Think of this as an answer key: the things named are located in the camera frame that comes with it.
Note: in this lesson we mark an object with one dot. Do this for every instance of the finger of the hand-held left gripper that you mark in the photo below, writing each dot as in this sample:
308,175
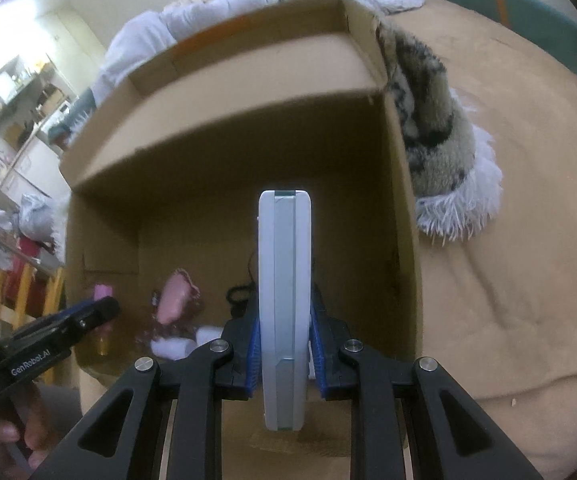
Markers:
76,317

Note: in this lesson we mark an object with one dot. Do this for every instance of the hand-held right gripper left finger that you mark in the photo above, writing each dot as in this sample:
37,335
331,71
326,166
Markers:
253,360

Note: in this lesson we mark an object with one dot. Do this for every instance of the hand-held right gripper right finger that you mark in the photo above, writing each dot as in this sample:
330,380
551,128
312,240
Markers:
318,360

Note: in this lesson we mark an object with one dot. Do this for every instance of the small amber bottle pink cap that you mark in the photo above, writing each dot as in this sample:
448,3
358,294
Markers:
104,320

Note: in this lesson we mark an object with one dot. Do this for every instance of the small white plastic piece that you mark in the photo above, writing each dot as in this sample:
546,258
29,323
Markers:
209,335

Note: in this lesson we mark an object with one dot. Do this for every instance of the pink soft toy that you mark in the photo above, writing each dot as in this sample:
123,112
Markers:
176,295

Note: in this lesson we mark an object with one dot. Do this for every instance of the brown cardboard box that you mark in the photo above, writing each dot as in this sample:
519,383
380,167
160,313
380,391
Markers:
218,170

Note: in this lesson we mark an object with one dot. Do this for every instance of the red cloth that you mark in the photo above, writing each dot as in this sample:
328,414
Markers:
28,255

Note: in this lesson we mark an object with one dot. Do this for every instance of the white plastic bag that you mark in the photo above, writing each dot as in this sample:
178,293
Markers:
38,215

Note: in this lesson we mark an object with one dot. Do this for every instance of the tan blanket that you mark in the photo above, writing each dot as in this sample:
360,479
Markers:
518,260

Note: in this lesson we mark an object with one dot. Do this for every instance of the cluttered kitchen shelf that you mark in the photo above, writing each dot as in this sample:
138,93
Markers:
8,100

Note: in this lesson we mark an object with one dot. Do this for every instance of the furry leopard-print hat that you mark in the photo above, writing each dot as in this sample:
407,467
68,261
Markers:
433,125

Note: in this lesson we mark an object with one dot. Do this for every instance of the white crumpled sheet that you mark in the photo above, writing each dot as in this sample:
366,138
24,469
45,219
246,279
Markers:
178,15

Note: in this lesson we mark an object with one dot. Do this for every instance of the teal panel with orange stripe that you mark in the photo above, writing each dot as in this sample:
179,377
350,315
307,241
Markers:
528,20

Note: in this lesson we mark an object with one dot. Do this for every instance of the yellow wooden frame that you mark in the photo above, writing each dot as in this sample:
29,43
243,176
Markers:
26,285

